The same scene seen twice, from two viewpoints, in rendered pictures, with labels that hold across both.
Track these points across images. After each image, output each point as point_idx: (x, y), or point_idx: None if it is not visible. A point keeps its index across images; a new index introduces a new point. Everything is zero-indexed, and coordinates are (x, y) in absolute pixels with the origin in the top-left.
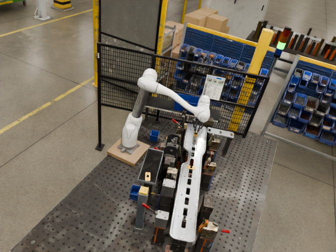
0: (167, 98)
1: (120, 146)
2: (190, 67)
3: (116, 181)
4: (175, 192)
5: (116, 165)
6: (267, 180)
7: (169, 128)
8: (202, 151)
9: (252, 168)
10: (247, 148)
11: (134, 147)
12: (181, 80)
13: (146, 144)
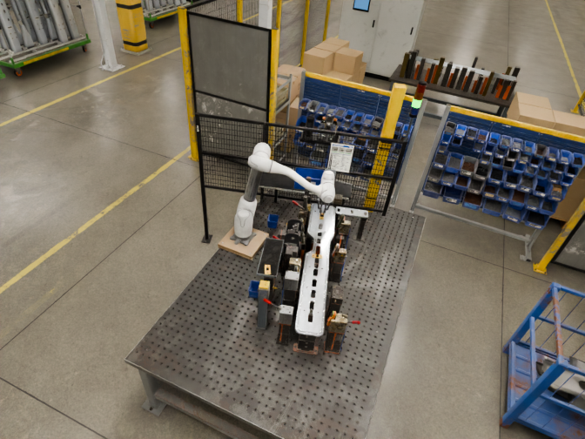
0: None
1: (233, 237)
2: (311, 135)
3: (232, 278)
4: None
5: (230, 260)
6: (411, 265)
7: (291, 211)
8: (330, 236)
9: (393, 253)
10: (387, 228)
11: (250, 237)
12: (301, 151)
13: (264, 233)
